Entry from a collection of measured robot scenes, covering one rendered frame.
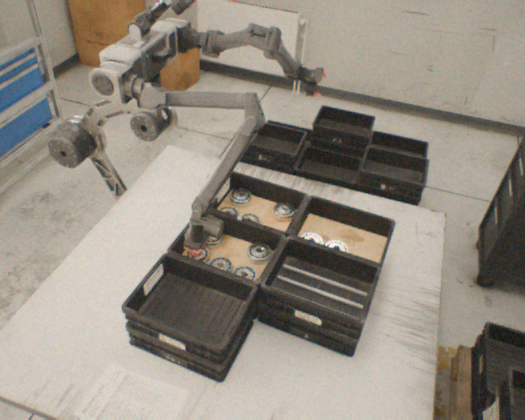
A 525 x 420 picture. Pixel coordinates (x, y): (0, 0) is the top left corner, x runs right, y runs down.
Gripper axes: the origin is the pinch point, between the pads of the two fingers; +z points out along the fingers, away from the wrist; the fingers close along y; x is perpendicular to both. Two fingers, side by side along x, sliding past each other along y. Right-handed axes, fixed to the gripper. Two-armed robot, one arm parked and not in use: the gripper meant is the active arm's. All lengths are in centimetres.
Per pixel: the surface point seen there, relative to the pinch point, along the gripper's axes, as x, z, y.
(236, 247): -11.8, 4.2, 13.3
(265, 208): -12.9, 5.7, 42.4
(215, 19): 147, 54, 298
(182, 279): -0.4, 3.7, -12.2
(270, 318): -37.9, 8.9, -9.0
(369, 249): -64, 2, 39
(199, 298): -11.0, 2.7, -17.5
